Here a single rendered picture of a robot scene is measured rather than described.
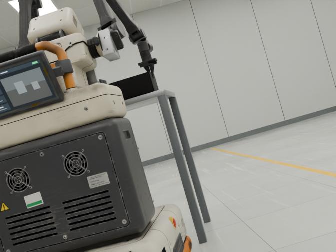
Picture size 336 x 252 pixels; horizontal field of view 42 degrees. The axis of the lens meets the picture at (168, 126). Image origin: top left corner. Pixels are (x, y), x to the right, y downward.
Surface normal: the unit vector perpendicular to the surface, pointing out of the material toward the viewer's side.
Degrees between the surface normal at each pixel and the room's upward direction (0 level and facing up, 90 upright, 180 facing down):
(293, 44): 90
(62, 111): 90
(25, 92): 115
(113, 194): 90
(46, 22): 48
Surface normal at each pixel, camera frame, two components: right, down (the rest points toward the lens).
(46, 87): -0.01, 0.44
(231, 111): 0.05, -0.02
